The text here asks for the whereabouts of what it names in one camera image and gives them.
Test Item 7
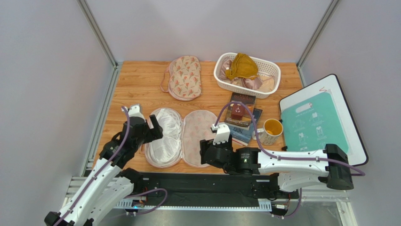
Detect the pink satin bra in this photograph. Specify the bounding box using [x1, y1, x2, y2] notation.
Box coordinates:
[218, 59, 275, 92]

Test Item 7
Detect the white tray black rim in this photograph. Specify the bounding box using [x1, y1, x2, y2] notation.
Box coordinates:
[279, 74, 369, 166]

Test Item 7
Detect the white satin bra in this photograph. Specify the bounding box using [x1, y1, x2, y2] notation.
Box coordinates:
[144, 108, 183, 169]

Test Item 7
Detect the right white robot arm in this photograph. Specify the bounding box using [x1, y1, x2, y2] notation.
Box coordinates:
[200, 140, 354, 192]

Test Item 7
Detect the floral mesh laundry bag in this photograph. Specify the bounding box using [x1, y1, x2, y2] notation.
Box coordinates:
[144, 110, 217, 168]

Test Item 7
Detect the white mug yellow inside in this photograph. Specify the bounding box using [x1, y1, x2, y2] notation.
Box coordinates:
[252, 119, 283, 145]

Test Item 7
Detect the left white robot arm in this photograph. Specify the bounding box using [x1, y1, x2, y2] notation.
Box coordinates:
[44, 115, 163, 226]

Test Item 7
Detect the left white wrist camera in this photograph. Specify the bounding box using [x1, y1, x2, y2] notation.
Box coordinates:
[121, 104, 145, 120]

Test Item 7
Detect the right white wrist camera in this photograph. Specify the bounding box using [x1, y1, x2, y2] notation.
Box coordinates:
[211, 122, 230, 145]

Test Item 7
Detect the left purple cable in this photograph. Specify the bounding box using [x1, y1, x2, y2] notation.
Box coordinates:
[51, 105, 168, 226]

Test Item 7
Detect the white plastic basket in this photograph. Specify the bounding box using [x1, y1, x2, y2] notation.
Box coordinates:
[214, 52, 281, 99]

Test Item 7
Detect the mustard yellow bra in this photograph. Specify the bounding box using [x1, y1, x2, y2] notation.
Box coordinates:
[225, 53, 258, 80]

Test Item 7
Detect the blue book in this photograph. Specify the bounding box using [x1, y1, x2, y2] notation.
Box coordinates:
[228, 108, 263, 146]

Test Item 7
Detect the aluminium frame rail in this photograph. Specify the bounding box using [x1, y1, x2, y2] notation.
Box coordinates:
[56, 177, 358, 226]

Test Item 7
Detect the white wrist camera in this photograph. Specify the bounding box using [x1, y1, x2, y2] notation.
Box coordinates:
[211, 122, 230, 145]
[121, 104, 145, 120]

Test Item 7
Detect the teal folding board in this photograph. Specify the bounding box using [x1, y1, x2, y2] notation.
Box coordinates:
[281, 93, 349, 153]

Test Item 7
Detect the purple cable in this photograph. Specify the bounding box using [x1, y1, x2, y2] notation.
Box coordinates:
[211, 101, 366, 219]
[51, 105, 168, 226]

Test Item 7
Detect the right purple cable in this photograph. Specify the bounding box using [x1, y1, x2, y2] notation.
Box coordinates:
[211, 101, 366, 219]

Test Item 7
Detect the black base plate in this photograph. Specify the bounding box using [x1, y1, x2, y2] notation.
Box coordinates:
[133, 173, 299, 207]

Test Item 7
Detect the dark brown book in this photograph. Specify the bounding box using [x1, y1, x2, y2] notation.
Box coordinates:
[224, 92, 256, 130]

